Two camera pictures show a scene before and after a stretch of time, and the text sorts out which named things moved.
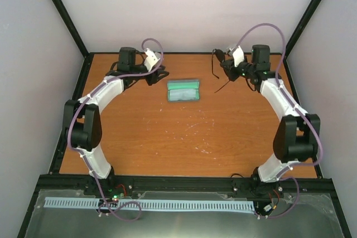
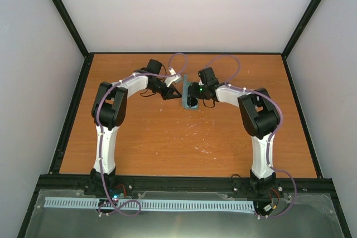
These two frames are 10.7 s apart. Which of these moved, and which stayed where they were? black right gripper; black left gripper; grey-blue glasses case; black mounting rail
Moved: black right gripper; grey-blue glasses case; black left gripper
Stayed: black mounting rail
